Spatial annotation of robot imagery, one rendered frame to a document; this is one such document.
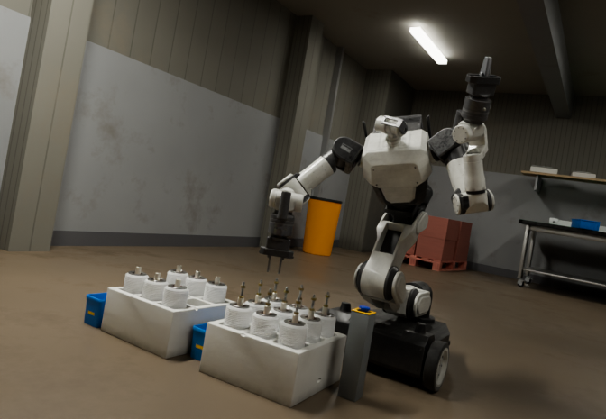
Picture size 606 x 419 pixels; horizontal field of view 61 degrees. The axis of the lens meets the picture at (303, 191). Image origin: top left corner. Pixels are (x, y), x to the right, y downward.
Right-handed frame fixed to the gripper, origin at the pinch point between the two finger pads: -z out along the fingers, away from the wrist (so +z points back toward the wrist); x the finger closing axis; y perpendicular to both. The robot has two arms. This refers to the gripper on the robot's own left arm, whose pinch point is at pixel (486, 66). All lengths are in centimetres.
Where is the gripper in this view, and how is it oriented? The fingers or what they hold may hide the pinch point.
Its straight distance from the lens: 184.8
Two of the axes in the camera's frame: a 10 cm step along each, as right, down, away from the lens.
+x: -9.6, 0.3, -2.9
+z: -1.0, 9.0, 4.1
